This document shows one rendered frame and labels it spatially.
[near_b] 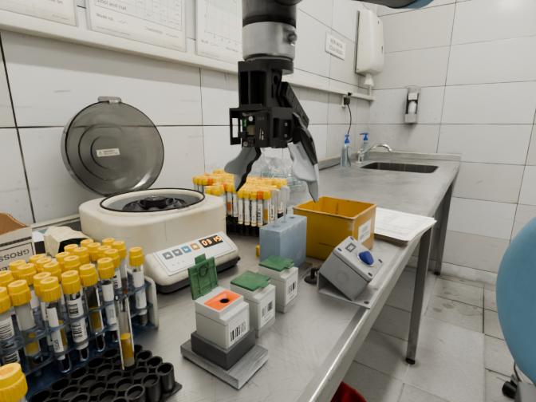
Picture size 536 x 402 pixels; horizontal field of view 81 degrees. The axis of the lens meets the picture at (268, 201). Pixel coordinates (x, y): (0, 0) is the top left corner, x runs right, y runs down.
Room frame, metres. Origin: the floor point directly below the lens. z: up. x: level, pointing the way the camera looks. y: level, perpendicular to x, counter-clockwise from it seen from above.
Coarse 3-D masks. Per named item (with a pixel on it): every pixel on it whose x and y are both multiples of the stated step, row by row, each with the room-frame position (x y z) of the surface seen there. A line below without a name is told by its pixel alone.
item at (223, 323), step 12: (216, 288) 0.34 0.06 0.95; (204, 300) 0.32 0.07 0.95; (216, 300) 0.32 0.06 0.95; (228, 300) 0.32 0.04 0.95; (240, 300) 0.32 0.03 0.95; (204, 312) 0.30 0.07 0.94; (216, 312) 0.29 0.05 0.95; (228, 312) 0.30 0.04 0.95; (240, 312) 0.31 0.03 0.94; (204, 324) 0.31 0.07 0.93; (216, 324) 0.29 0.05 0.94; (228, 324) 0.29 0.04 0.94; (240, 324) 0.31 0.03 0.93; (204, 336) 0.31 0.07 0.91; (216, 336) 0.30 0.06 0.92; (228, 336) 0.29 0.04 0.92; (240, 336) 0.31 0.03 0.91
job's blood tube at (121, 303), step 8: (120, 296) 0.28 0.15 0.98; (120, 304) 0.27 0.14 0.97; (128, 304) 0.28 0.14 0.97; (120, 312) 0.27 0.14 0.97; (128, 312) 0.28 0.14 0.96; (120, 320) 0.27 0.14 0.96; (128, 320) 0.27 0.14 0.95; (120, 328) 0.27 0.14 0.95; (128, 328) 0.27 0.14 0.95; (120, 336) 0.27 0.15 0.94; (128, 336) 0.27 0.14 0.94; (120, 344) 0.27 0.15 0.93; (128, 344) 0.27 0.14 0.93; (120, 352) 0.27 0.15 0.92; (128, 352) 0.27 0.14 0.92; (128, 360) 0.27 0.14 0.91; (128, 368) 0.27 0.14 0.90
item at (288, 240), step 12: (288, 216) 0.56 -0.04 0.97; (300, 216) 0.56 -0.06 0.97; (264, 228) 0.49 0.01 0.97; (276, 228) 0.49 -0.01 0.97; (288, 228) 0.50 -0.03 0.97; (300, 228) 0.54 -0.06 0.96; (264, 240) 0.49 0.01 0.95; (276, 240) 0.48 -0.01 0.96; (288, 240) 0.50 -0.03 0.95; (300, 240) 0.54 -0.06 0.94; (264, 252) 0.49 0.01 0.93; (276, 252) 0.48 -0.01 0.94; (288, 252) 0.50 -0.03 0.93; (300, 252) 0.54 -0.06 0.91; (300, 264) 0.54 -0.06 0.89; (312, 264) 0.55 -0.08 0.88; (300, 276) 0.51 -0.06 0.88
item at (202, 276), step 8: (200, 256) 0.33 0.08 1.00; (200, 264) 0.33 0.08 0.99; (208, 264) 0.34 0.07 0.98; (192, 272) 0.32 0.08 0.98; (200, 272) 0.33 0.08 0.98; (208, 272) 0.34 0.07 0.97; (216, 272) 0.35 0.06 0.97; (192, 280) 0.32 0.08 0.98; (200, 280) 0.33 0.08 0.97; (208, 280) 0.34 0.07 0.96; (216, 280) 0.34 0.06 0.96; (192, 288) 0.32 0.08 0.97; (200, 288) 0.32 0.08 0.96; (208, 288) 0.33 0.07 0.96; (192, 296) 0.32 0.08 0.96; (200, 296) 0.32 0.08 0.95
